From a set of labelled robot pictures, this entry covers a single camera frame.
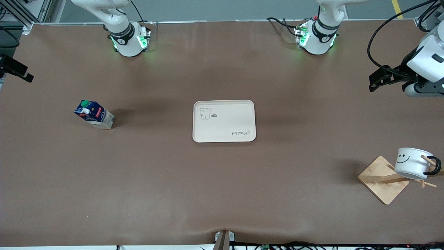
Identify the cream tray with bear print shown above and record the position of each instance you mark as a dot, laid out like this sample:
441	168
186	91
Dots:
225	126

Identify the blue milk carton green cap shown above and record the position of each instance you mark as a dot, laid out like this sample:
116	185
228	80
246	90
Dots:
97	116

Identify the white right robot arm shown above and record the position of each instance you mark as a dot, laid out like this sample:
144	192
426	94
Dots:
126	45

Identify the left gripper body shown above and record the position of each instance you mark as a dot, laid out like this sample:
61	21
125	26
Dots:
405	67

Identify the aluminium extrusion frame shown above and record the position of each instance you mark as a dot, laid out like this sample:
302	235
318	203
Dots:
418	21
20	14

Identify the wooden mug tree stand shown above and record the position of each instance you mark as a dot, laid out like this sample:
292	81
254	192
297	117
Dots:
381	187

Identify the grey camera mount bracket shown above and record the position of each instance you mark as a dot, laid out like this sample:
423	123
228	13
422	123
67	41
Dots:
223	241

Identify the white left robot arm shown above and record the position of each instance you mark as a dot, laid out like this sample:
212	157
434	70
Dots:
317	45

